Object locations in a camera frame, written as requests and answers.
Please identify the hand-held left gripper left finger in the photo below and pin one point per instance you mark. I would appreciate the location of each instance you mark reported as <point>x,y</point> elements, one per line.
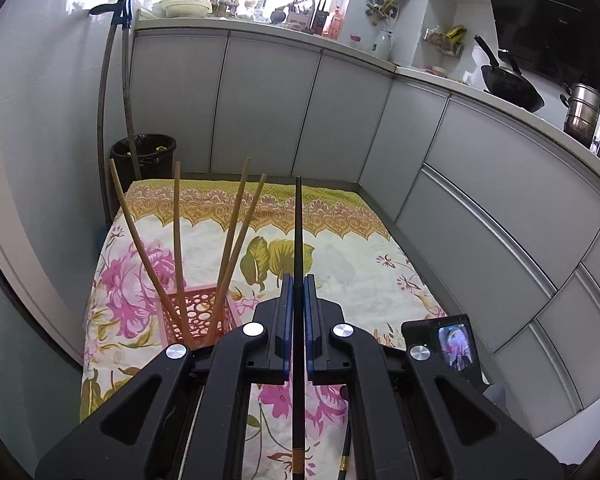
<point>286,330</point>

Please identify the steel steamer pot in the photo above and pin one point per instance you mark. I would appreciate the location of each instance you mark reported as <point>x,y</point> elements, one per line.
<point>582,110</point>

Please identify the row of small plants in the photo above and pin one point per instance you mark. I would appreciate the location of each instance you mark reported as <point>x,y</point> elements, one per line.
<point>220,2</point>

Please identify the white thermos jug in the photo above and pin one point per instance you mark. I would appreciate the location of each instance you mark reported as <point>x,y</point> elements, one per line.
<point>382,45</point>

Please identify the black range hood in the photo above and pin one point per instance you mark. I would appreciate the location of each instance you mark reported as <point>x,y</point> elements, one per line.
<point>545,10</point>

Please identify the black chopstick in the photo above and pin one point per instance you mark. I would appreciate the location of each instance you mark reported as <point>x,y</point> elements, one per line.
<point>344,460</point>
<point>298,240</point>

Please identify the light wooden chopstick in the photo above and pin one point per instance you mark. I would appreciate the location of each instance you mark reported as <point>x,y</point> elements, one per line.
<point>140,245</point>
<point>232,230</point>
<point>250,215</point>

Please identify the black router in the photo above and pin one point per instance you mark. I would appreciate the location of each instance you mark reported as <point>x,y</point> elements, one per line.
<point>321,20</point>

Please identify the grey kitchen cabinets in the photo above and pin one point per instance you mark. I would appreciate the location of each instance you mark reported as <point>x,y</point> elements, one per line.
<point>270,100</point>

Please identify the water heater pipes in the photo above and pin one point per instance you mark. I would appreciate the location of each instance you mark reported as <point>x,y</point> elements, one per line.
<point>380,5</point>

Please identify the black wok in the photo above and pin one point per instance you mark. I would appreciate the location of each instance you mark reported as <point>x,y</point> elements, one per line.
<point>515,90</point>

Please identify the red bottle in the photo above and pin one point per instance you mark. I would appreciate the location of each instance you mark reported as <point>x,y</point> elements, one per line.
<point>336,22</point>

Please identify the floral printed cloth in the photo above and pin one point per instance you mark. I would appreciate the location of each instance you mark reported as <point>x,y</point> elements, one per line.
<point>330,260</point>

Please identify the wall spice rack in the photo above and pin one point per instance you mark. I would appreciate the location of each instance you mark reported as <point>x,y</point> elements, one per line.
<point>445,42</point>

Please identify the glass sliding door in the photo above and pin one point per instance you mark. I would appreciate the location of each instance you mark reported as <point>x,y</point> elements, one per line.
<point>20,385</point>

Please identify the black trash bin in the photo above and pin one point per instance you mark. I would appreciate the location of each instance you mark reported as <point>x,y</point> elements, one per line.
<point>150,165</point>

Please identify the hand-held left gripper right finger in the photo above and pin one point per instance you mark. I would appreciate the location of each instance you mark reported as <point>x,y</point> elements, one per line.
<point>310,330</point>

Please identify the pink perforated utensil holder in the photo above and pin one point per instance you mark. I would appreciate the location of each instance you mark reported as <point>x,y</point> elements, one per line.
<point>200,310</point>

